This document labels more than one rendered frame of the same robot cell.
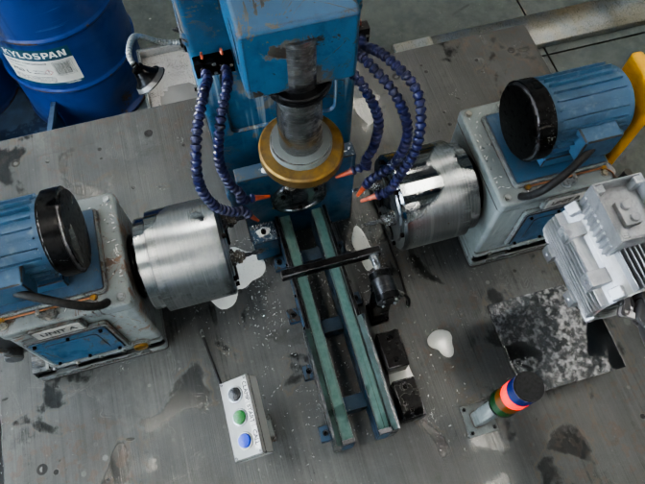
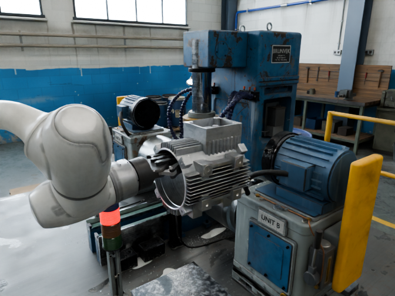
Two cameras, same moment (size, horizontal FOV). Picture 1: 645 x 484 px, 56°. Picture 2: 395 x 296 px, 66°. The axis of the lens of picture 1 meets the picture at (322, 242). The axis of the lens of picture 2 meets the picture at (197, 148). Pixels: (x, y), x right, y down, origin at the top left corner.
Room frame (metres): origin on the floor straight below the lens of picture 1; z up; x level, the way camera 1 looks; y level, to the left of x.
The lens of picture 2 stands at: (0.20, -1.29, 1.62)
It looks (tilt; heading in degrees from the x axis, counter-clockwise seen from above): 17 degrees down; 70
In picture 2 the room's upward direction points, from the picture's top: straight up
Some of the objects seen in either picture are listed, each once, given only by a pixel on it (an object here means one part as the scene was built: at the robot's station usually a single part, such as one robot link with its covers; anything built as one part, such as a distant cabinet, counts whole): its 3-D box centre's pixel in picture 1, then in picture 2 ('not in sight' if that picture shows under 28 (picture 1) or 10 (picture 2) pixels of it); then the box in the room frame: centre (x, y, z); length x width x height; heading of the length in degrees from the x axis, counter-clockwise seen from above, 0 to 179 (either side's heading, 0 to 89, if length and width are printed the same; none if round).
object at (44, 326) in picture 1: (76, 291); (141, 155); (0.51, 0.61, 0.99); 0.35 x 0.31 x 0.37; 106
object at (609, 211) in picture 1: (622, 215); (212, 135); (0.51, -0.55, 1.41); 0.12 x 0.11 x 0.07; 16
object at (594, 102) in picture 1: (563, 150); (304, 205); (0.82, -0.59, 1.16); 0.33 x 0.26 x 0.42; 106
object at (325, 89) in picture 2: not in sight; (312, 103); (4.29, 3.44, 0.71); 2.21 x 0.95 x 1.43; 106
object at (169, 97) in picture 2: not in sight; (157, 114); (1.65, 5.13, 0.37); 1.20 x 0.80 x 0.74; 11
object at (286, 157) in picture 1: (299, 115); (201, 95); (0.71, 0.05, 1.43); 0.18 x 0.18 x 0.48
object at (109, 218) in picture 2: (517, 393); (109, 214); (0.24, -0.40, 1.14); 0.06 x 0.06 x 0.04
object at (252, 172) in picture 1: (294, 184); not in sight; (0.82, 0.08, 0.97); 0.30 x 0.11 x 0.34; 106
